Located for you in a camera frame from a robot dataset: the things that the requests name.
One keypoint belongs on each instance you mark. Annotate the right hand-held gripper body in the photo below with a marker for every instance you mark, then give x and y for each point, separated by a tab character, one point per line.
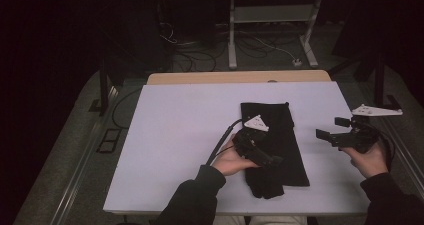
360	140

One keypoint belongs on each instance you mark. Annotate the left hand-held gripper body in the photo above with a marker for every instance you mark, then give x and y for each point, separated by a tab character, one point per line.
250	145

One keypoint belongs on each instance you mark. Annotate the black tank top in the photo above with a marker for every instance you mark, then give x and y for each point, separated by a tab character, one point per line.
286	145

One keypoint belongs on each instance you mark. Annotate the person's right hand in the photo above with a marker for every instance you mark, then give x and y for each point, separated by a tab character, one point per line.
371	161

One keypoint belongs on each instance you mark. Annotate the person's left hand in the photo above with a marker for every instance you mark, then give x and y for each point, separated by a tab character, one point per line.
230	160

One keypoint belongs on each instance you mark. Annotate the black metal stand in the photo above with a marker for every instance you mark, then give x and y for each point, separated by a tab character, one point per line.
104	91
379	85

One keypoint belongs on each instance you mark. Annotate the white plug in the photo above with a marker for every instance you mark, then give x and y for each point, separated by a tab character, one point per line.
297	63

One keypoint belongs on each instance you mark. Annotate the white board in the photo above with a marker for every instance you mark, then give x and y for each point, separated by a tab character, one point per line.
173	145

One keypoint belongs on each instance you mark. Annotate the metal floor rail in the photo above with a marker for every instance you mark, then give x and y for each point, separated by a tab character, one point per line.
408	158
83	165

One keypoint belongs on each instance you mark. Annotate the grey metal desk frame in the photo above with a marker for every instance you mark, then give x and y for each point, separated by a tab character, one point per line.
232	35

